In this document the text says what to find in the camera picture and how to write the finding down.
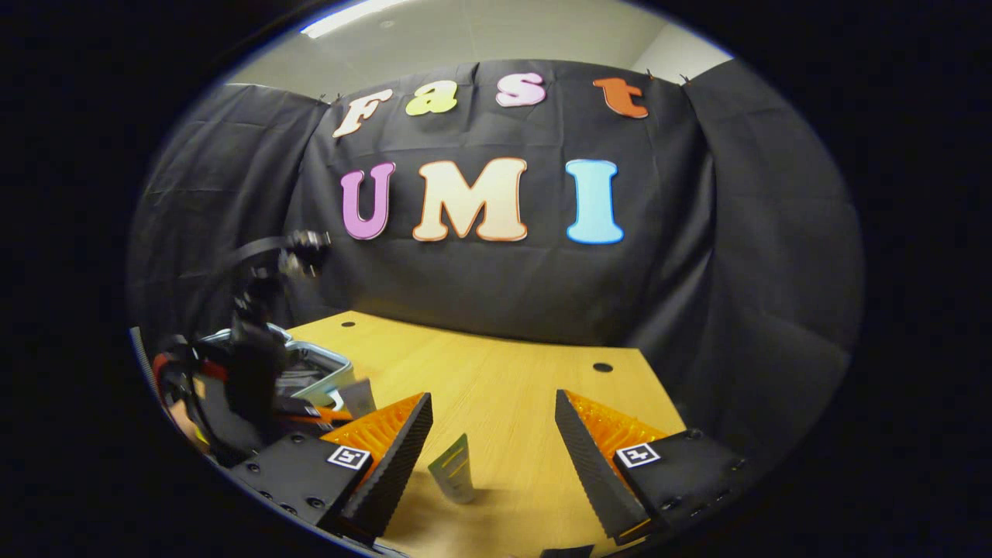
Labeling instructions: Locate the black backdrop cloth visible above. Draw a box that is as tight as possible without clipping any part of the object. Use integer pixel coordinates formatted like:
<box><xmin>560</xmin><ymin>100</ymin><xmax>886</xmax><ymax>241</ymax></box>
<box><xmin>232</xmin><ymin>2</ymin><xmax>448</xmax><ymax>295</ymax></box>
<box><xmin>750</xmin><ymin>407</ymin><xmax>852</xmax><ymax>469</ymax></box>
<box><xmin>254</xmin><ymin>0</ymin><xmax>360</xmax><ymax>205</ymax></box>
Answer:
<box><xmin>128</xmin><ymin>58</ymin><xmax>865</xmax><ymax>497</ymax></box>

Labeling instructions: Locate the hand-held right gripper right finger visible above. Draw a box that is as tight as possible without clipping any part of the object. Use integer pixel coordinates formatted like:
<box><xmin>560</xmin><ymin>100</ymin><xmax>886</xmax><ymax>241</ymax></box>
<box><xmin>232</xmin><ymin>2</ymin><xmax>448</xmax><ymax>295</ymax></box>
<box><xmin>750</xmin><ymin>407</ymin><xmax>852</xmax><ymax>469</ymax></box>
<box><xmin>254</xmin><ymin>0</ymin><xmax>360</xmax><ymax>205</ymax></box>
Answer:
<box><xmin>553</xmin><ymin>388</ymin><xmax>751</xmax><ymax>546</ymax></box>

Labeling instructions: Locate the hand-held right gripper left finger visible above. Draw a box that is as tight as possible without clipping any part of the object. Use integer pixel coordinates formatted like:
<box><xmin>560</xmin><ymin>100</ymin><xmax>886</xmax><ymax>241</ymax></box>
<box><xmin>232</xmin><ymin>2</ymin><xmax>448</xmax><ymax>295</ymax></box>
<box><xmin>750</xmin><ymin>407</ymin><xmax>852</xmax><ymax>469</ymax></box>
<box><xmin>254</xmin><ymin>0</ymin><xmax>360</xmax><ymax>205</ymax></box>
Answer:
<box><xmin>231</xmin><ymin>391</ymin><xmax>435</xmax><ymax>546</ymax></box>

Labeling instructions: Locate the green cosmetic tube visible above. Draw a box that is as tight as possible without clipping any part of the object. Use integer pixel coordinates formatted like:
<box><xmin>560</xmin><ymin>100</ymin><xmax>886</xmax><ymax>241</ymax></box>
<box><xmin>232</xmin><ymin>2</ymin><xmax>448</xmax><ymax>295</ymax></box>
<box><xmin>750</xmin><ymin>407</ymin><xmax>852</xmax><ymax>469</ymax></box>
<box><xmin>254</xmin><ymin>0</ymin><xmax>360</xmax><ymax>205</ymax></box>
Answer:
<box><xmin>427</xmin><ymin>432</ymin><xmax>476</xmax><ymax>505</ymax></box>

